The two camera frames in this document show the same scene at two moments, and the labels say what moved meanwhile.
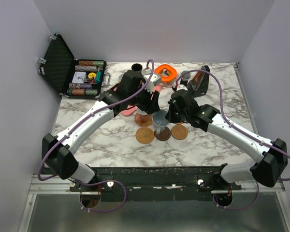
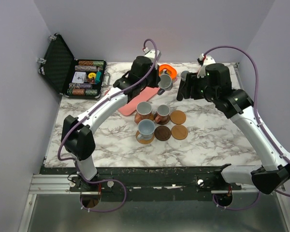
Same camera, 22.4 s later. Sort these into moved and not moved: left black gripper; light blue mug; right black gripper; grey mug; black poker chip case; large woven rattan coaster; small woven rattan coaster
Moved: left black gripper; large woven rattan coaster; light blue mug; grey mug; right black gripper
Not moved: black poker chip case; small woven rattan coaster
